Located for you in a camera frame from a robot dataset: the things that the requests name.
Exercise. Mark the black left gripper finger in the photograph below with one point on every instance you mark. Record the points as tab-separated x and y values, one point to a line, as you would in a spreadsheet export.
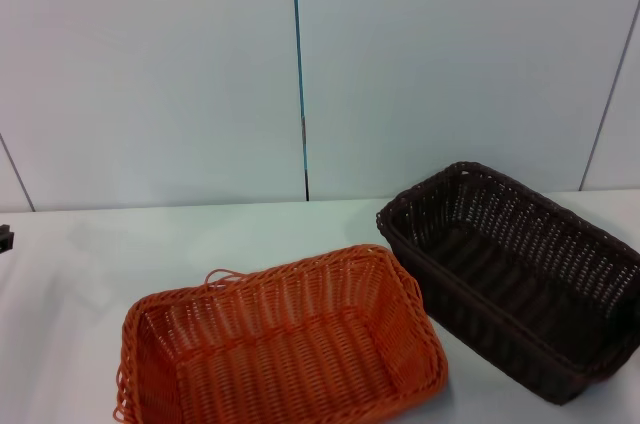
6	240

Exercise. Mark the orange woven plastic basket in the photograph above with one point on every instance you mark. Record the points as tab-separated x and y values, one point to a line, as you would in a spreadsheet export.
300	359

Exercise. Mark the dark brown woven basket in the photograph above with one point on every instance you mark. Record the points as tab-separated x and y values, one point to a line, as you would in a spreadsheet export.
510	284

